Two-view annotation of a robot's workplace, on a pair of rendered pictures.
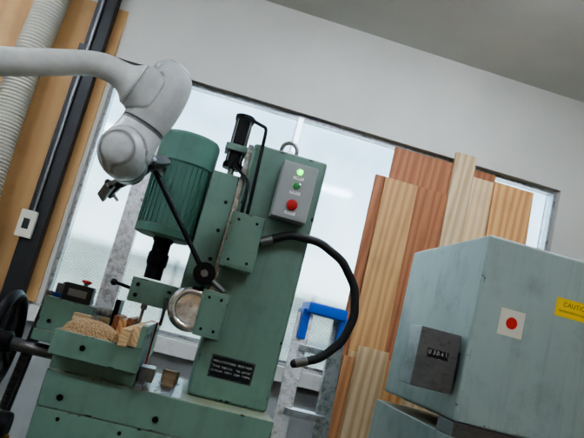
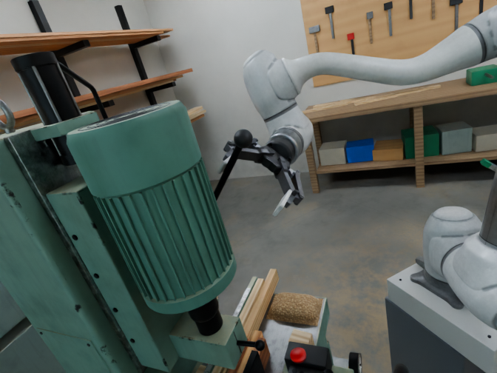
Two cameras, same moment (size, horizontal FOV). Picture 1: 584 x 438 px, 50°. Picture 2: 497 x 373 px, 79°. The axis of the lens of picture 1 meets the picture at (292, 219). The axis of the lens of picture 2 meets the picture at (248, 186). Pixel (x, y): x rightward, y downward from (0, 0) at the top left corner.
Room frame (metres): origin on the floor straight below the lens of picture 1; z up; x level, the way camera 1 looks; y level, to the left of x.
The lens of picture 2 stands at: (2.11, 0.74, 1.54)
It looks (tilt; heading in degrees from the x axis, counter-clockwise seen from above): 22 degrees down; 215
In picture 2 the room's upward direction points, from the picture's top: 15 degrees counter-clockwise
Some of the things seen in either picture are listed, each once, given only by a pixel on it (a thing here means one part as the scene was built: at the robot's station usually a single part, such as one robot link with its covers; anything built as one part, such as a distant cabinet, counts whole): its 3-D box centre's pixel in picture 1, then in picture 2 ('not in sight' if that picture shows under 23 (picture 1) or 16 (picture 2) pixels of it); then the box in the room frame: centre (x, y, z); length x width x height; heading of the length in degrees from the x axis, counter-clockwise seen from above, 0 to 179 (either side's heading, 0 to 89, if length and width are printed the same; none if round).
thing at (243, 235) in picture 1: (241, 242); not in sight; (1.68, 0.12, 1.23); 0.09 x 0.08 x 0.15; 97
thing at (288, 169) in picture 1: (293, 193); not in sight; (1.70, 0.01, 1.40); 0.10 x 0.06 x 0.16; 97
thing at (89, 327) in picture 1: (93, 327); (293, 303); (1.58, 0.41, 0.92); 0.14 x 0.09 x 0.04; 97
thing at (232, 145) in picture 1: (240, 142); (57, 111); (1.82, 0.21, 1.54); 0.08 x 0.08 x 0.17; 7
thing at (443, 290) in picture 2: not in sight; (445, 272); (1.15, 0.76, 0.72); 0.22 x 0.18 x 0.06; 51
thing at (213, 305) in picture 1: (210, 314); not in sight; (1.67, 0.15, 1.02); 0.09 x 0.07 x 0.12; 7
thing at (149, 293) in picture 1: (154, 296); (209, 339); (1.81, 0.33, 1.03); 0.14 x 0.07 x 0.09; 97
